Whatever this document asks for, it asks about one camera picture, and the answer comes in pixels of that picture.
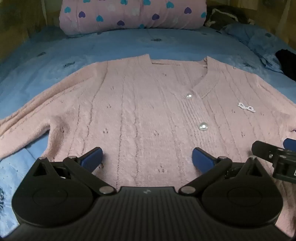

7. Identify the blue bed sheet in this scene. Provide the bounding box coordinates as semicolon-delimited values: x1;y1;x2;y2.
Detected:
0;22;296;234

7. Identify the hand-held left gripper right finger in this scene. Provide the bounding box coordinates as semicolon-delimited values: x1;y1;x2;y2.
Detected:
178;147;265;195

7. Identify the pink heart-print blanket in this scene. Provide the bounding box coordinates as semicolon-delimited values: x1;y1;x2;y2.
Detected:
59;0;207;36

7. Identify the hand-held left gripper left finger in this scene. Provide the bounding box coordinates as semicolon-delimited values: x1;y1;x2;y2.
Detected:
31;147;117;195

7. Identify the pink knitted cardigan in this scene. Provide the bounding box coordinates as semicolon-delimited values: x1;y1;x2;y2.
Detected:
0;54;296;232

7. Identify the black cloth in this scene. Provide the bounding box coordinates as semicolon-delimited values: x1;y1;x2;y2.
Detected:
275;49;296;82

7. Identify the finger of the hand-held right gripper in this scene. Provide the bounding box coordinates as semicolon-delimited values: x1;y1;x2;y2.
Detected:
252;140;279;161
282;138;296;149

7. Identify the dark grey cloth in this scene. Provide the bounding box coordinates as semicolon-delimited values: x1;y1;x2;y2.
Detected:
205;8;255;30

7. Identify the blue crumpled blanket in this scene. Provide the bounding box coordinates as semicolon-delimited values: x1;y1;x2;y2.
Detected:
221;22;296;75

